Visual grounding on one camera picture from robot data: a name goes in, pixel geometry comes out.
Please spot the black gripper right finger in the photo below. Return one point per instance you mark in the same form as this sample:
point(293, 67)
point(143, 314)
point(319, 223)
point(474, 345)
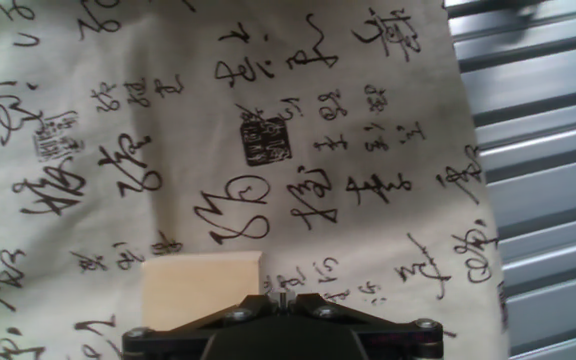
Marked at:
point(403, 342)

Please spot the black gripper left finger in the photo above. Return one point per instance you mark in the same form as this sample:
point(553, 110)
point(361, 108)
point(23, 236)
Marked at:
point(168, 342)

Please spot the light wooden cube block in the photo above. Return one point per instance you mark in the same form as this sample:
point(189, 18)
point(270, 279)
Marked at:
point(198, 290)

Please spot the beige calligraphy print cloth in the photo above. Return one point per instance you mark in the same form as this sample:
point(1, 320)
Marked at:
point(168, 150)

